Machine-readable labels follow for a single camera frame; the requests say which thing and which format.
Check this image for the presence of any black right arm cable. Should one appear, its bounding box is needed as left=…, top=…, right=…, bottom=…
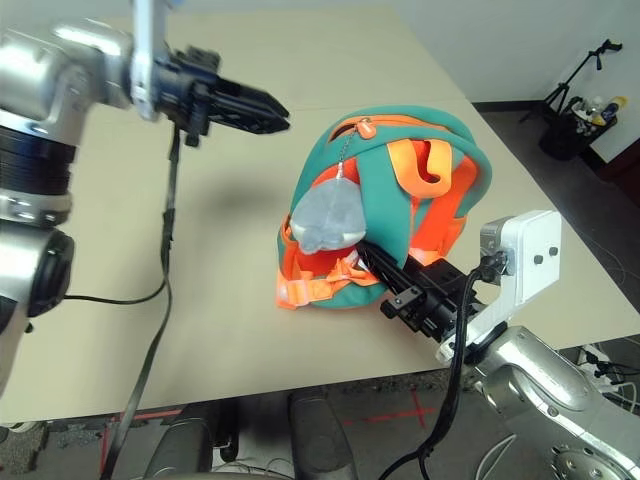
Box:
left=382, top=252, right=506, bottom=480

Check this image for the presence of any white power strip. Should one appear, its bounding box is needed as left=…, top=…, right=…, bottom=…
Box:
left=579, top=344, right=616, bottom=391

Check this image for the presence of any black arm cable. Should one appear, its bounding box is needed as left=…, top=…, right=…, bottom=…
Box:
left=64, top=127, right=184, bottom=480
left=382, top=252, right=506, bottom=480

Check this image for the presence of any black tripod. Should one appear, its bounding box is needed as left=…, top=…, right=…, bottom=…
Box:
left=519, top=38, right=624, bottom=124

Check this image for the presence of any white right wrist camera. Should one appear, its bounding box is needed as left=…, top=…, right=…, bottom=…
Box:
left=434, top=209, right=562, bottom=364

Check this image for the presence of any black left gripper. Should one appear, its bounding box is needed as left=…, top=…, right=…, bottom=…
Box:
left=154, top=45, right=292, bottom=147

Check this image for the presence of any grey white plush toy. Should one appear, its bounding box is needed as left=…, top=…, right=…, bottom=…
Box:
left=290, top=177, right=369, bottom=255

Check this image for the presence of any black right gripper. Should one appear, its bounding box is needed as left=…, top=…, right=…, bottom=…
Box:
left=355, top=241, right=484, bottom=346

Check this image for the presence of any black waste bin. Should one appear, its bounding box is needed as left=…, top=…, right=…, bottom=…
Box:
left=538, top=95, right=629, bottom=162

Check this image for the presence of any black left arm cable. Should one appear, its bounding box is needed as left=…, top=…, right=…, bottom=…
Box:
left=64, top=127, right=184, bottom=480

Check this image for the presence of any grey robot right leg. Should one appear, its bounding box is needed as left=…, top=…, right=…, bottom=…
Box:
left=288, top=392, right=359, bottom=480

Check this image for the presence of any teal and orange backpack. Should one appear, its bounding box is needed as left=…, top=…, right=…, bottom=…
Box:
left=274, top=103, right=494, bottom=312

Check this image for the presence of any dark brown cabinet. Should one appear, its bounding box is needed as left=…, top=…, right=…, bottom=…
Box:
left=597, top=142, right=640, bottom=201

